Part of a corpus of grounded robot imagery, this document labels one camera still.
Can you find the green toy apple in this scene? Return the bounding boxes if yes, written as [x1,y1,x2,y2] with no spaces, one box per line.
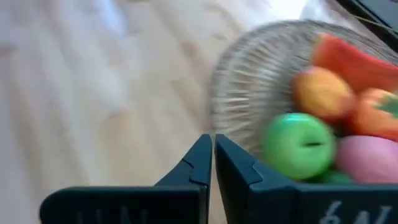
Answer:
[262,112,338,181]

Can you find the toy watermelon slice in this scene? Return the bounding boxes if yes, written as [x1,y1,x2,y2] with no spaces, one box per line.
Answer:
[312,32,398,93]

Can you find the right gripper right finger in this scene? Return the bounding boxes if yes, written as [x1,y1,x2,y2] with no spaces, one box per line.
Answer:
[214,133,398,224]

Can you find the round woven placemat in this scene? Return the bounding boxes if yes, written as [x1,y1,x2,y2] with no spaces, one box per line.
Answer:
[210,20,398,156]

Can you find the red-orange toy mango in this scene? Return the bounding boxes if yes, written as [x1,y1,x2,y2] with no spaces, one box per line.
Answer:
[292,65,355,122]

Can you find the orange toy bell pepper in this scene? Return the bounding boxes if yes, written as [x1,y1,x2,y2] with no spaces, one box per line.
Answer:
[348,88,398,141]

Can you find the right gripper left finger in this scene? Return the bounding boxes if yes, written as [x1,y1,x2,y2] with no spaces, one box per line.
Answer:
[39,133,213,224]

